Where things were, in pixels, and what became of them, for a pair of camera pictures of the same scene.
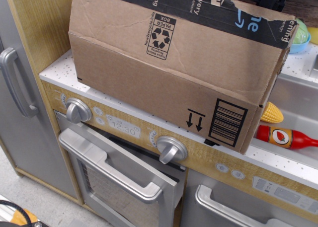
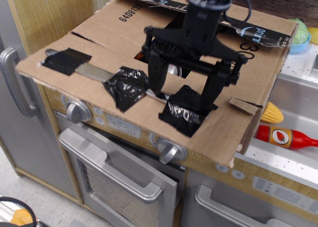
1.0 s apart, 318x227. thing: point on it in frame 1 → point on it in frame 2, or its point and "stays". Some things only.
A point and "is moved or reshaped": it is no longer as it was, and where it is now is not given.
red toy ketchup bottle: x=284 y=137 stays
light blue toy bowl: x=298 y=47 stays
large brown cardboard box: x=188 y=59 is moved or reshaped
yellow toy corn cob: x=272 y=113 stays
